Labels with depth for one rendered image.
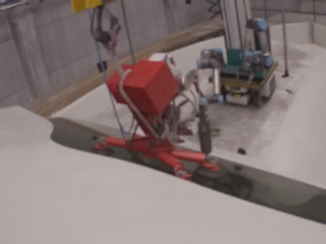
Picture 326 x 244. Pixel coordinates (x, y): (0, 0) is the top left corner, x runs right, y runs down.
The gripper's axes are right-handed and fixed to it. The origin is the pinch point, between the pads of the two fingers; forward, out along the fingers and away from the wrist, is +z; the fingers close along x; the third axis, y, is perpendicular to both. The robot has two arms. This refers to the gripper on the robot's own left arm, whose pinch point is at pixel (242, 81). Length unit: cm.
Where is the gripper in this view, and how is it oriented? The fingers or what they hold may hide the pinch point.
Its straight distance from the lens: 262.4
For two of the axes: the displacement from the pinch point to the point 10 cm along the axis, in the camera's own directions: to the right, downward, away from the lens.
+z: -2.0, 9.4, 2.8
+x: 7.5, 3.3, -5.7
